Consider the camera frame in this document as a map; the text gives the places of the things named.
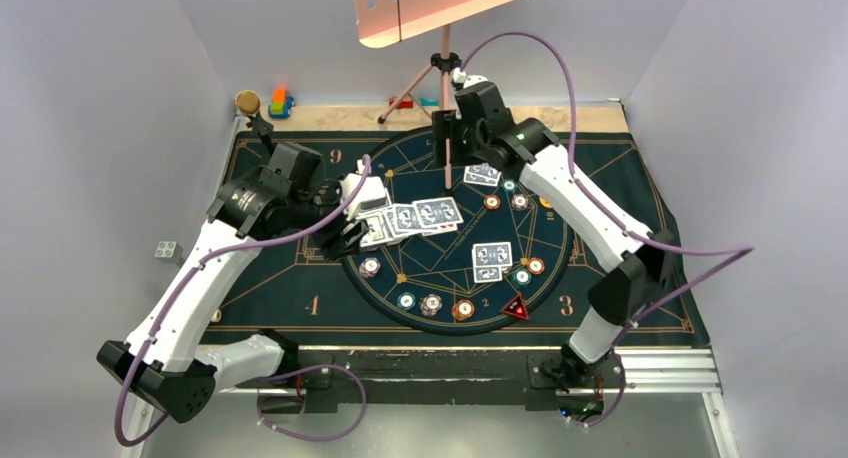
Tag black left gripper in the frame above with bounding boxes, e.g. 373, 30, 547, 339
288, 173, 369, 259

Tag purple chips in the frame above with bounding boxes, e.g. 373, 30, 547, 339
358, 257, 381, 279

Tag dealt card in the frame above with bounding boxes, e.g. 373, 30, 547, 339
463, 163, 501, 187
472, 242, 513, 268

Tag red chip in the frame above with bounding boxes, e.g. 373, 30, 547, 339
526, 257, 546, 275
483, 194, 502, 210

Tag green poker chip stack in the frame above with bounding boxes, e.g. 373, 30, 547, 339
396, 292, 417, 311

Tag face down burn card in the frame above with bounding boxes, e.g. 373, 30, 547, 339
412, 197, 463, 228

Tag purple white poker chip stack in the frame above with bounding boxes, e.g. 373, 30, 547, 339
420, 294, 442, 317

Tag orange poker chip stack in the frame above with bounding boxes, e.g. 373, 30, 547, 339
451, 299, 476, 322

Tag red triangle dealer marker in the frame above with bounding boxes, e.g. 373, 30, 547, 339
501, 293, 529, 320

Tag blue playing card deck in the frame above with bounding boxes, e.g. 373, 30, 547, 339
359, 213, 397, 249

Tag card sliding from deck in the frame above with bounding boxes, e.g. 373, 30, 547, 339
385, 203, 425, 238

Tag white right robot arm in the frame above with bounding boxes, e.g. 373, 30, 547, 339
431, 81, 673, 385

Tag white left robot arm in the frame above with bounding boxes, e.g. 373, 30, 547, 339
97, 143, 378, 423

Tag pink tripod stand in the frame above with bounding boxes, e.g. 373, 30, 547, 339
377, 25, 464, 195

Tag dark green poker mat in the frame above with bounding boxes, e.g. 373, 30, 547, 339
202, 127, 709, 348

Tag red toy block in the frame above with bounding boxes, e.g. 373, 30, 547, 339
389, 96, 414, 109

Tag round dark blue mat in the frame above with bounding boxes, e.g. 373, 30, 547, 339
341, 167, 574, 336

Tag colourful toy blocks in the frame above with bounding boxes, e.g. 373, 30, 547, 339
268, 88, 294, 119

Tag pink perforated board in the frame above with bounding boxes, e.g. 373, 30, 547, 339
354, 0, 516, 49

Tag gold round lid jar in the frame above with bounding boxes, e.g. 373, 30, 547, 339
234, 90, 261, 116

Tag grey toy brick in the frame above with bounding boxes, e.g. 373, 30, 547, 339
154, 241, 184, 266

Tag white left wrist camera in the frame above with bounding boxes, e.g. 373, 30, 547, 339
340, 173, 390, 220

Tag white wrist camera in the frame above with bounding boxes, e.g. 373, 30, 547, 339
340, 173, 390, 220
450, 67, 489, 92

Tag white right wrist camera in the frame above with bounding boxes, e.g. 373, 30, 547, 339
450, 67, 489, 92

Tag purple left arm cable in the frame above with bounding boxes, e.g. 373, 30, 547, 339
113, 153, 374, 448

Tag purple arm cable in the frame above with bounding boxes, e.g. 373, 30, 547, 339
113, 153, 374, 448
458, 32, 755, 430

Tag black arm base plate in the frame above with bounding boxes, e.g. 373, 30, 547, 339
240, 347, 623, 414

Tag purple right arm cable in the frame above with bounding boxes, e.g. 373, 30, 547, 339
458, 32, 755, 430

